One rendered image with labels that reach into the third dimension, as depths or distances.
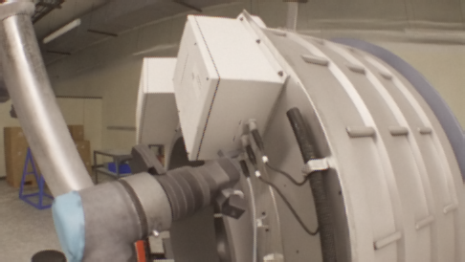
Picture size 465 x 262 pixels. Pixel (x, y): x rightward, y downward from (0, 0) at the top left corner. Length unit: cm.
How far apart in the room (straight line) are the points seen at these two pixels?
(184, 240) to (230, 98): 98
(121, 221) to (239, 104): 27
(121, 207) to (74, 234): 8
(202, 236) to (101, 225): 108
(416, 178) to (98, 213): 51
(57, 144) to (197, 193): 24
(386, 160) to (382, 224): 10
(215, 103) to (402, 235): 37
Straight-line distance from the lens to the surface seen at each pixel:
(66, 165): 49
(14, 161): 726
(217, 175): 48
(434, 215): 58
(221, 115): 51
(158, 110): 114
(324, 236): 39
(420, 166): 58
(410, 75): 84
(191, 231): 140
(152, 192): 40
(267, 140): 56
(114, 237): 38
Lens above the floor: 159
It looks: 2 degrees down
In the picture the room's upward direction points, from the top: 1 degrees clockwise
